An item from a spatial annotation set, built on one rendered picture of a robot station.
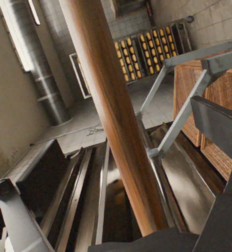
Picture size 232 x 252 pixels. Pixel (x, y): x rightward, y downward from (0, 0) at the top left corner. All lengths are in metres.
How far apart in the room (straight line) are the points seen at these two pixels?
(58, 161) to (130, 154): 0.06
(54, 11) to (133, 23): 1.99
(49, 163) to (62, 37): 5.21
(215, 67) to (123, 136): 0.44
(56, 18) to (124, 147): 5.33
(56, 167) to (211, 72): 0.48
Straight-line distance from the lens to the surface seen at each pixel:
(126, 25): 5.20
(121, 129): 0.15
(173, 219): 0.39
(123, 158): 0.17
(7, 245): 1.26
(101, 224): 0.77
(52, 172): 0.17
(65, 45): 5.31
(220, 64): 0.57
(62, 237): 1.05
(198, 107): 0.17
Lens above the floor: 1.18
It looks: 6 degrees up
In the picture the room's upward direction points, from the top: 107 degrees counter-clockwise
